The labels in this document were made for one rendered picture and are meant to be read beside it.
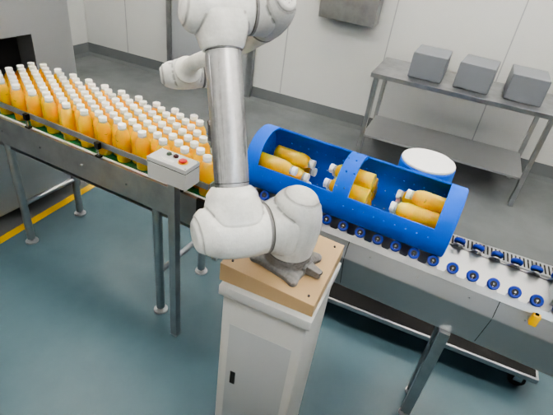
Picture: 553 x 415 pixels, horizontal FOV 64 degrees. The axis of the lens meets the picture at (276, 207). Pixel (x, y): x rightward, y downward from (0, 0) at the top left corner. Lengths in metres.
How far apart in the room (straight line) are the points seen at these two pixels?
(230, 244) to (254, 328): 0.40
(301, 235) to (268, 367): 0.54
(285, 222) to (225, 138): 0.29
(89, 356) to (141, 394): 0.37
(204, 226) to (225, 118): 0.30
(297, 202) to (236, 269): 0.30
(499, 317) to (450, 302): 0.18
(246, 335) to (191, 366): 0.95
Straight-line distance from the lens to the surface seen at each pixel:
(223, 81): 1.23
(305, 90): 5.49
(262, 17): 1.30
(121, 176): 2.28
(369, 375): 2.59
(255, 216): 1.22
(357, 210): 1.74
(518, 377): 2.88
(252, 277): 1.38
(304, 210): 1.25
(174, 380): 2.43
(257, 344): 1.56
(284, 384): 1.65
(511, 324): 1.90
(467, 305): 1.87
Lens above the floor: 2.00
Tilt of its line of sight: 34 degrees down
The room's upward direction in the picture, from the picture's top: 8 degrees clockwise
